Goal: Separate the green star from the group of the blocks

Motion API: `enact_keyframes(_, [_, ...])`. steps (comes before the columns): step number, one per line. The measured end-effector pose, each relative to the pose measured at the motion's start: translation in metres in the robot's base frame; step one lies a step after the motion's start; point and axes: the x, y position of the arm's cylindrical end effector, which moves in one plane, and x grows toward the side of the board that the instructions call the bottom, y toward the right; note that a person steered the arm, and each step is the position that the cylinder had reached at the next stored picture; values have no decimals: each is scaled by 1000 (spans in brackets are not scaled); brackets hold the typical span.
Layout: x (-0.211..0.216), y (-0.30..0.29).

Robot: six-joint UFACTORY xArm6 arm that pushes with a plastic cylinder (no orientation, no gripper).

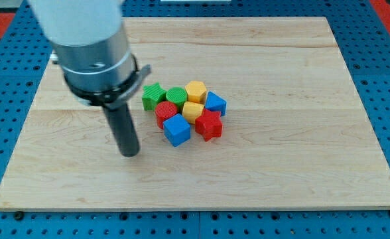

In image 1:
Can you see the green cylinder block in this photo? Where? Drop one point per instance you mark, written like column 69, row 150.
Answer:
column 177, row 96

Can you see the light wooden board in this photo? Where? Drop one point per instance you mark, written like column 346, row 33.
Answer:
column 296, row 135

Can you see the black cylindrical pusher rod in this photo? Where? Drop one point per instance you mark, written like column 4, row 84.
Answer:
column 121, row 125

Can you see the yellow hexagon block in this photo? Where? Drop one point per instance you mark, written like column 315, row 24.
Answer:
column 196, row 91

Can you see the yellow rounded block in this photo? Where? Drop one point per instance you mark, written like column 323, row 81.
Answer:
column 191, row 111

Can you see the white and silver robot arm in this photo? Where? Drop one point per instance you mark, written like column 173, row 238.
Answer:
column 93, row 51

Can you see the green star block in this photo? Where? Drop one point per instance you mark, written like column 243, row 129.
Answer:
column 152, row 95

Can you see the red cylinder block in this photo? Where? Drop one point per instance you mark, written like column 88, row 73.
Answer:
column 163, row 111

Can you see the blue cube block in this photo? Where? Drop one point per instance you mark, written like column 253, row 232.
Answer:
column 177, row 130

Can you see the blue triangle block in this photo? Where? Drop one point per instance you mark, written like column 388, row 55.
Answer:
column 215, row 103

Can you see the red star block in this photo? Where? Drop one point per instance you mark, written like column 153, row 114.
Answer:
column 209, row 124

